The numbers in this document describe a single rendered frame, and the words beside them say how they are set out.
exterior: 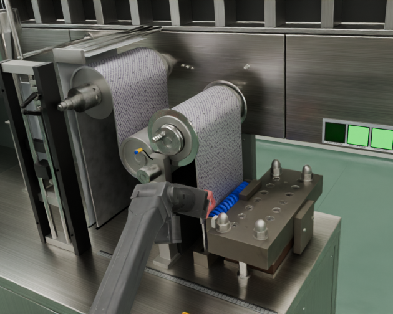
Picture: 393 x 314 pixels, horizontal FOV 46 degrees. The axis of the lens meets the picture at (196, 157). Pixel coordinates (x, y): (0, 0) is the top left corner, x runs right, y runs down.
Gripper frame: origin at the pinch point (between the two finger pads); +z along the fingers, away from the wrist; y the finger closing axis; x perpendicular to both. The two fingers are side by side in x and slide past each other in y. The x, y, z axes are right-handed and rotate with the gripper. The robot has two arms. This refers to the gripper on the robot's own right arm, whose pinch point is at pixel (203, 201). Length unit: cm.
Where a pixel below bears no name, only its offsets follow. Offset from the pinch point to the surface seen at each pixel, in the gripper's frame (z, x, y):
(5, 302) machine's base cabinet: -8, -42, -54
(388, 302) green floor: 148, -38, 33
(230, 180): 12.6, 6.4, 0.4
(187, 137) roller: -11.6, 14.5, -1.1
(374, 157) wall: 280, 45, -7
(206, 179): -1.0, 5.7, 0.4
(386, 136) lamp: 19.9, 25.2, 37.2
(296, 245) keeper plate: 16.4, -6.8, 21.0
